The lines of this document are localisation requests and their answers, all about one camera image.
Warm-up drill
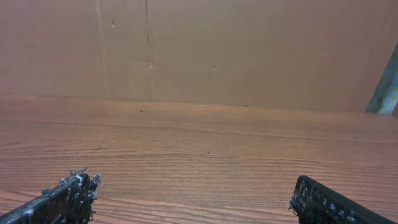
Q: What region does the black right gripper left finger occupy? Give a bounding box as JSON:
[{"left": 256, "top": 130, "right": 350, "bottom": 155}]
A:
[{"left": 1, "top": 168, "right": 101, "bottom": 224}]

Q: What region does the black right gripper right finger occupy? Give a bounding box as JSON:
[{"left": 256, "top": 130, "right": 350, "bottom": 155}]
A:
[{"left": 288, "top": 175, "right": 396, "bottom": 224}]

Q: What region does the teal object at wall edge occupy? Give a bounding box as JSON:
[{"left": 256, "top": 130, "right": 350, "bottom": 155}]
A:
[{"left": 365, "top": 45, "right": 397, "bottom": 115}]

